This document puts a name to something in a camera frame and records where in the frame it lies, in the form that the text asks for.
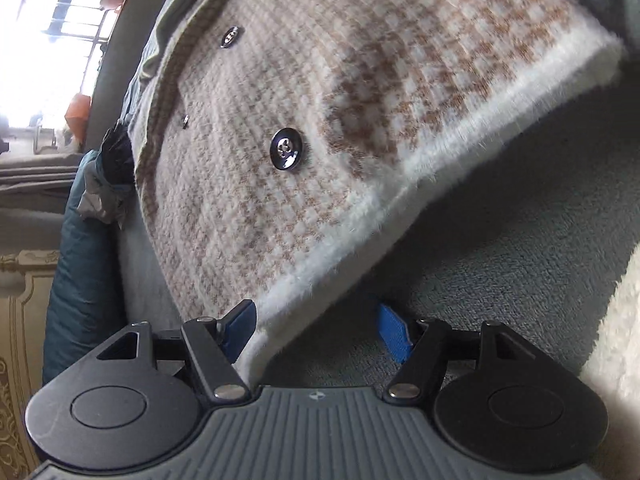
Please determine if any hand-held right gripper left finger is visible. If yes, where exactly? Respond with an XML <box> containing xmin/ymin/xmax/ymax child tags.
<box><xmin>96</xmin><ymin>299</ymin><xmax>258</xmax><ymax>404</ymax></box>

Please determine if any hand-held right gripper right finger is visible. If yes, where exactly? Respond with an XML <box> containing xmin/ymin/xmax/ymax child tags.
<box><xmin>376</xmin><ymin>302</ymin><xmax>539</xmax><ymax>404</ymax></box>

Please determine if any pink white houndstooth coat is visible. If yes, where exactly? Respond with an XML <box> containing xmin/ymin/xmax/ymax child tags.
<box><xmin>132</xmin><ymin>0</ymin><xmax>628</xmax><ymax>376</ymax></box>

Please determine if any grey bed blanket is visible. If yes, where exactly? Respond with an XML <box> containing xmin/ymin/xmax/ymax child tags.
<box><xmin>115</xmin><ymin>0</ymin><xmax>640</xmax><ymax>396</ymax></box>

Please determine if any teal quilted duvet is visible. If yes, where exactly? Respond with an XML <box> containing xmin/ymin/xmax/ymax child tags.
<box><xmin>42</xmin><ymin>150</ymin><xmax>131</xmax><ymax>386</ymax></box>

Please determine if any white grey crumpled garment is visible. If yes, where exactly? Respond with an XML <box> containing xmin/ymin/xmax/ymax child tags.
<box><xmin>77</xmin><ymin>165</ymin><xmax>131</xmax><ymax>231</ymax></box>

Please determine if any cream carved headboard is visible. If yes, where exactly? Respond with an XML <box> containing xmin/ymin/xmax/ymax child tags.
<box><xmin>0</xmin><ymin>250</ymin><xmax>61</xmax><ymax>480</ymax></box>

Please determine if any orange bag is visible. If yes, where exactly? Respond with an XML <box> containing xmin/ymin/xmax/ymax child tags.
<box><xmin>65</xmin><ymin>92</ymin><xmax>93</xmax><ymax>126</ymax></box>

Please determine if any metal window grille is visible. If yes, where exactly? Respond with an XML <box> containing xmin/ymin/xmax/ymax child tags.
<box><xmin>42</xmin><ymin>0</ymin><xmax>136</xmax><ymax>43</ymax></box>

